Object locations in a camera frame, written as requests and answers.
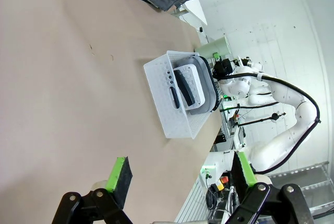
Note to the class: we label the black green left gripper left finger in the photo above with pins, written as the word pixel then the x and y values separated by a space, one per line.
pixel 118 182

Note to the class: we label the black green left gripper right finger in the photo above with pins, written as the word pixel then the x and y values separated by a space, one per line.
pixel 242 177

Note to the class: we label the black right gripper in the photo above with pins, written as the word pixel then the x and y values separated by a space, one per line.
pixel 222 68

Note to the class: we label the white rectangular electronic device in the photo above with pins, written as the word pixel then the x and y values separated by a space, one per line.
pixel 194 85

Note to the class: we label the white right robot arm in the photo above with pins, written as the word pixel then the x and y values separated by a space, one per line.
pixel 281 135

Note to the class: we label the white perforated plastic basket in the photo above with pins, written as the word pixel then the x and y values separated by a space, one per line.
pixel 161 104

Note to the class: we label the yellow emergency stop box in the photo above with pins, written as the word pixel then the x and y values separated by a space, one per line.
pixel 221 183

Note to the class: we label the black tripod stand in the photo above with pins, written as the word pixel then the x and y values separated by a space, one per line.
pixel 261 119

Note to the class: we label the white side table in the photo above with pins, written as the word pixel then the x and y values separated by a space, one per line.
pixel 194 12

